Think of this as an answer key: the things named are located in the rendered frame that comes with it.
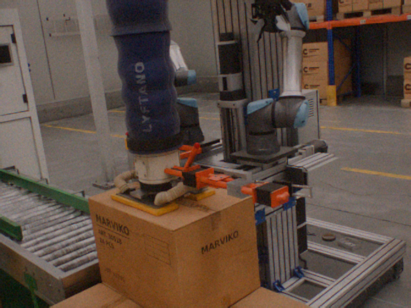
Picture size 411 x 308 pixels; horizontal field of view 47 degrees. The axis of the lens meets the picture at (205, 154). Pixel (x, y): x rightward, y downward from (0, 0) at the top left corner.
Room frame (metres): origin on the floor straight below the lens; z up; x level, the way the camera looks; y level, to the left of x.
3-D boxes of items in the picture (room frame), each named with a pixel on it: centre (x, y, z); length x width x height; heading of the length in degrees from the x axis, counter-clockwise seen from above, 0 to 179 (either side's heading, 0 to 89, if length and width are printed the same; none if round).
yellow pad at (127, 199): (1.78, 0.27, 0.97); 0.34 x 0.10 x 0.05; 40
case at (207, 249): (1.84, 0.18, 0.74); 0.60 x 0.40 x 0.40; 41
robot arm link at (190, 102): (2.42, 0.08, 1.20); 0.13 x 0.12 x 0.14; 100
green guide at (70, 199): (3.43, 1.26, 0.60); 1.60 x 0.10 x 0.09; 42
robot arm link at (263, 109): (2.06, -0.27, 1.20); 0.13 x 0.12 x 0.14; 68
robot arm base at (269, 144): (2.06, -0.26, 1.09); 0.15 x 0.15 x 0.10
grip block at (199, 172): (1.65, 0.03, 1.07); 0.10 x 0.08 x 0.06; 130
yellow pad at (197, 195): (1.90, 0.12, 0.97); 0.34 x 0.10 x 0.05; 40
